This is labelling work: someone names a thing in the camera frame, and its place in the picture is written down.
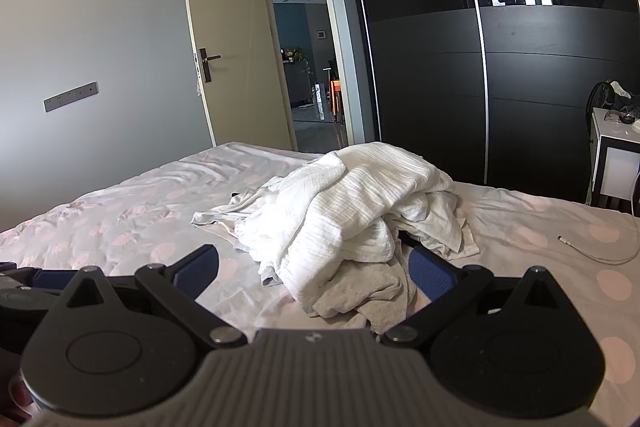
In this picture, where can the grey knit garment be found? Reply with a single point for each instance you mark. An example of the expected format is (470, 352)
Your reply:
(377, 295)

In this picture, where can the white crinkle muslin garment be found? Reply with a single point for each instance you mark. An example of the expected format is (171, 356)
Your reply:
(384, 162)

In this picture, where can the pile of white clothes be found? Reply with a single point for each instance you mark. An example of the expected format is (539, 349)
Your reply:
(301, 228)

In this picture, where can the cream bedroom door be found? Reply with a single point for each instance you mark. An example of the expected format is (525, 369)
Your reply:
(247, 99)

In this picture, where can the white bedside cabinet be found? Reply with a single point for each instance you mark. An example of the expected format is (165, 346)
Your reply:
(614, 148)

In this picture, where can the grey wall switch panel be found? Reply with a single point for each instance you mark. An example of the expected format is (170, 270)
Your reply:
(70, 96)

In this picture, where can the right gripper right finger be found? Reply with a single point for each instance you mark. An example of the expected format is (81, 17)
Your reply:
(453, 292)

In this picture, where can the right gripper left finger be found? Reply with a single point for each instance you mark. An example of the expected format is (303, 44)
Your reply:
(176, 287)

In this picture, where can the black door handle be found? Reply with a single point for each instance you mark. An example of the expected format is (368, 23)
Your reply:
(206, 60)

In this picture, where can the black sliding wardrobe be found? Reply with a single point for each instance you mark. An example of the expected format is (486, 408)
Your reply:
(495, 91)

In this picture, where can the pink dotted grey bedsheet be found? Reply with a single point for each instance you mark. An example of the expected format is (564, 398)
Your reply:
(591, 252)

